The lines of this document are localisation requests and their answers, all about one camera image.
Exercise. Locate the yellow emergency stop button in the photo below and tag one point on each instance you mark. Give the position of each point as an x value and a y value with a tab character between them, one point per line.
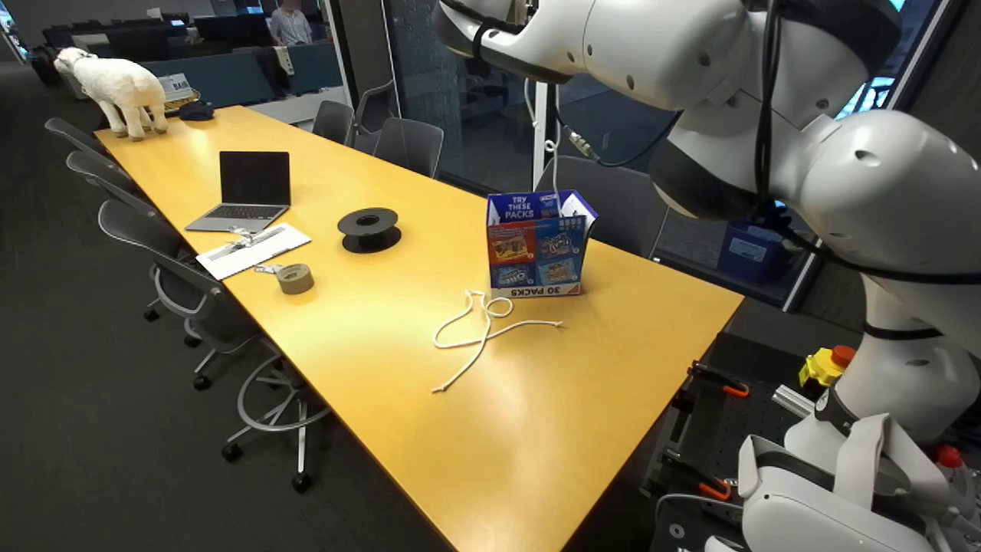
823	366

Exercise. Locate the seated person in background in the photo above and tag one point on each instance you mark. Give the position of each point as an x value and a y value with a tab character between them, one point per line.
288	21

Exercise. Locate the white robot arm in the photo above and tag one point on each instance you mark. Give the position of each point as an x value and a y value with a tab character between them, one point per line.
889	185

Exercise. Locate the open grey laptop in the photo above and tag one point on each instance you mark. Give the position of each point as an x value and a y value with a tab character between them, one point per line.
251	178

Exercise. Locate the black desk phone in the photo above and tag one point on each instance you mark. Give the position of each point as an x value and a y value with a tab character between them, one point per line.
196	108

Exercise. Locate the white VR headset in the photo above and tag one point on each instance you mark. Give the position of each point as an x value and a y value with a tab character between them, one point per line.
817	499

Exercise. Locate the blue storage bin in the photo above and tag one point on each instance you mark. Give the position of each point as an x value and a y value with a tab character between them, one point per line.
756	248

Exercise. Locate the small white box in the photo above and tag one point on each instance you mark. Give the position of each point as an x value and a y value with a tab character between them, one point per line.
175	86

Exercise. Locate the red capped item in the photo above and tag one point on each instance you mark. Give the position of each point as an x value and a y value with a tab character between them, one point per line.
952	457

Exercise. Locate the white window post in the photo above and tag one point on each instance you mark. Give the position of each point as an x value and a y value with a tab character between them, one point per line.
540	132

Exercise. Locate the blue printed cardboard box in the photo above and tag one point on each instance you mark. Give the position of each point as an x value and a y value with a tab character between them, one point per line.
537	246

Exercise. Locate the white polar bear toy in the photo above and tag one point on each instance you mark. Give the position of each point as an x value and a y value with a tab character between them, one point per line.
127	92

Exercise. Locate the white paper sheets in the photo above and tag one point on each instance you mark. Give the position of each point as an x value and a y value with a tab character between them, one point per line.
254	248

